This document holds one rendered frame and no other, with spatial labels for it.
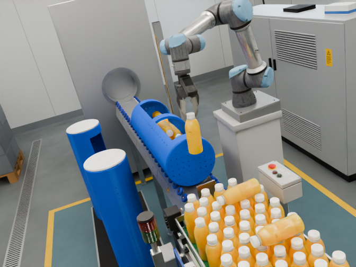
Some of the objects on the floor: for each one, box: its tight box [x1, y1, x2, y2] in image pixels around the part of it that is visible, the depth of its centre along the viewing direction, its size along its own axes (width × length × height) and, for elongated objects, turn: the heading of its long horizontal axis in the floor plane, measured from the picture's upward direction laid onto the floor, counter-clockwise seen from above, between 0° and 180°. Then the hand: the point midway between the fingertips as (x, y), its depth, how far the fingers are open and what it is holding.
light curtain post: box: [152, 21, 182, 119], centre depth 324 cm, size 6×6×170 cm
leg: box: [127, 134, 147, 185], centre depth 384 cm, size 6×6×63 cm
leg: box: [152, 172, 173, 236], centre depth 297 cm, size 6×6×63 cm
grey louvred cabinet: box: [228, 4, 356, 183], centre depth 394 cm, size 54×215×145 cm, turn 42°
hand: (190, 115), depth 159 cm, fingers closed on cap, 4 cm apart
